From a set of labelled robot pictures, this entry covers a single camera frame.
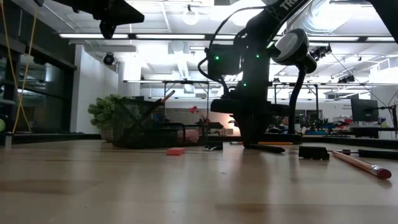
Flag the black pen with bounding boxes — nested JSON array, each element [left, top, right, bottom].
[[243, 143, 286, 154]]

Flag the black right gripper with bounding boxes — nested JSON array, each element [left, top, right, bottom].
[[210, 79, 290, 147]]

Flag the yellow hanging cable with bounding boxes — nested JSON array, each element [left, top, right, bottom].
[[0, 0, 39, 134]]

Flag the orange rubber eraser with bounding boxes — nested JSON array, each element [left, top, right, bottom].
[[166, 147, 186, 156]]

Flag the pink sticky note pad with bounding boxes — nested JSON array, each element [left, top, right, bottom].
[[176, 129, 200, 144]]

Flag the round white ceiling lamp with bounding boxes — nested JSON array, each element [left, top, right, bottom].
[[182, 4, 200, 26]]

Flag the black binder clip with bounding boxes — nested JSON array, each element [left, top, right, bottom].
[[298, 145, 330, 161], [203, 141, 224, 152]]

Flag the person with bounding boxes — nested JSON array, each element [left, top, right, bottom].
[[277, 115, 292, 134]]

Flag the black gooseneck desk lamp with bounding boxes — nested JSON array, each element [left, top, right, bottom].
[[259, 28, 318, 145]]

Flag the black aluminium table frame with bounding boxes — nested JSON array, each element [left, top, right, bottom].
[[12, 133, 398, 150]]

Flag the orange pencil with eraser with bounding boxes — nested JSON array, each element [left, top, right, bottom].
[[229, 141, 294, 146], [141, 90, 176, 124], [331, 150, 392, 180]]

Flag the small green potted plant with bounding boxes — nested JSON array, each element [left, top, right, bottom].
[[87, 94, 125, 143]]

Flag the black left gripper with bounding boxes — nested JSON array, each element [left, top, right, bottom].
[[51, 0, 146, 40]]

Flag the black computer monitor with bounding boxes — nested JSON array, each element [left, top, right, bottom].
[[350, 98, 380, 123]]

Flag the black ceiling spotlight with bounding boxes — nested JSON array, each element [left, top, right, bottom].
[[103, 52, 116, 67]]

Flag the black mesh desk organizer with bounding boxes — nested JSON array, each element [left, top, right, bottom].
[[111, 96, 210, 149]]

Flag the pink background desk lamp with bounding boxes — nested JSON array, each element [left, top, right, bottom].
[[188, 105, 211, 125]]

